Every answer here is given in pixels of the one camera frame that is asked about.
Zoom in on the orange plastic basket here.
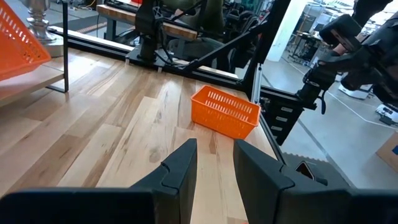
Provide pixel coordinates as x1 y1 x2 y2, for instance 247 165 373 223
0 0 53 83
190 84 262 141

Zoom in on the black foam floor mat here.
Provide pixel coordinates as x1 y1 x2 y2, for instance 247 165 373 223
281 151 354 190

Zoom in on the cardboard box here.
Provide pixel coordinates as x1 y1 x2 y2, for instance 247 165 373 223
375 131 398 174

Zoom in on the wooden workbench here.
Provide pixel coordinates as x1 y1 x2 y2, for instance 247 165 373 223
96 4 199 60

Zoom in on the black aluminium rig frame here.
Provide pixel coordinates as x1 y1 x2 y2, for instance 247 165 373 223
48 0 312 163

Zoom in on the silver metal bracket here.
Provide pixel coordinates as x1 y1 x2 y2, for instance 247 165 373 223
249 63 264 105

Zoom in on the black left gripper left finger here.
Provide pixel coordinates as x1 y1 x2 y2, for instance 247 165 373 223
130 138 198 224

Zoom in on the white shade silver table lamp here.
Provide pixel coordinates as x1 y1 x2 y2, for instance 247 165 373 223
20 0 65 58

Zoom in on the person's hand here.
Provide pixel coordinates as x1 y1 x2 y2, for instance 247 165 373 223
330 41 348 57

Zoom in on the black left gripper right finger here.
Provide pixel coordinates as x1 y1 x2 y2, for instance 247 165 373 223
233 139 295 224

